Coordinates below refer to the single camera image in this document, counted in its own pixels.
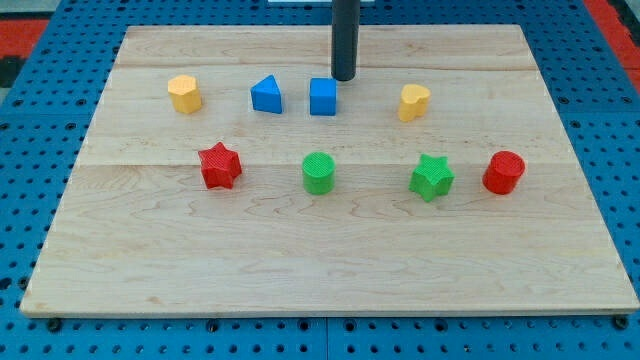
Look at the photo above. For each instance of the blue cube block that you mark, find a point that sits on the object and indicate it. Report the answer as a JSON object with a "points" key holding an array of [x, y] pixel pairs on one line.
{"points": [[323, 97]]}

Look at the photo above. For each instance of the green cylinder block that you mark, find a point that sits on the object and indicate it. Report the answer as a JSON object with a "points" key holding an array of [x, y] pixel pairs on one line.
{"points": [[318, 173]]}

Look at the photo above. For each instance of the yellow heart block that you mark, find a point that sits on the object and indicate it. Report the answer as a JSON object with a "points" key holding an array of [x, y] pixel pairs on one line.
{"points": [[413, 103]]}

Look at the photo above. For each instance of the wooden board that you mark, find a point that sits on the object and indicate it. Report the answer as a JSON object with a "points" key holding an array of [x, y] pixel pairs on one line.
{"points": [[138, 235]]}

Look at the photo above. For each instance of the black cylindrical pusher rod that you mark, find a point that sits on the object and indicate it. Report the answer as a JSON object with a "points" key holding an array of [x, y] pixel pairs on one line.
{"points": [[344, 44]]}

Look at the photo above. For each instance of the green star block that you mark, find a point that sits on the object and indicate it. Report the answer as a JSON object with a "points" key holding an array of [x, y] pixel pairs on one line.
{"points": [[431, 178]]}

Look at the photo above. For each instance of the red cylinder block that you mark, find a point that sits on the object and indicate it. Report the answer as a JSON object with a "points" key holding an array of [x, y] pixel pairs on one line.
{"points": [[503, 172]]}

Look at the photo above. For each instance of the yellow hexagon block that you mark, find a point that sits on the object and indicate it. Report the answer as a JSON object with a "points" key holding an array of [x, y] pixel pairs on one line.
{"points": [[185, 94]]}

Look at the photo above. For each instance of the red star block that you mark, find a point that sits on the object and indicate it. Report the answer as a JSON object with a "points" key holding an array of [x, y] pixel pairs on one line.
{"points": [[220, 166]]}

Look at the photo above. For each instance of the blue triangle block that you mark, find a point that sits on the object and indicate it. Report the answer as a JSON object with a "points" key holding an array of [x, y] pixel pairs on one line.
{"points": [[266, 96]]}

